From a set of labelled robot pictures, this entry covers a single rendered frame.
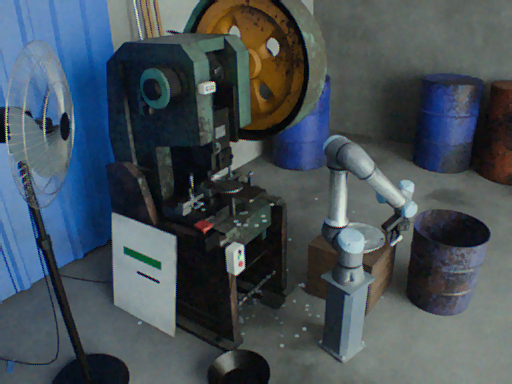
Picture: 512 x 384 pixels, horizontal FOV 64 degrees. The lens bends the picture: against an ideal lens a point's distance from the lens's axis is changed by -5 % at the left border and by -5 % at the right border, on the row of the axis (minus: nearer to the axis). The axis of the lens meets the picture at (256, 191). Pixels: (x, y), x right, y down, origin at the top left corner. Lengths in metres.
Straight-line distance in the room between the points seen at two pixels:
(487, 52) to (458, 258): 2.87
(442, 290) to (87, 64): 2.56
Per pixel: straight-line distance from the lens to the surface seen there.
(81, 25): 3.00
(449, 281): 2.53
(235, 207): 2.16
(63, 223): 3.11
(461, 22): 4.91
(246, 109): 2.17
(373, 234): 2.56
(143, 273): 2.45
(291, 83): 2.23
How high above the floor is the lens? 1.70
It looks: 26 degrees down
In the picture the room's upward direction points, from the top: 2 degrees counter-clockwise
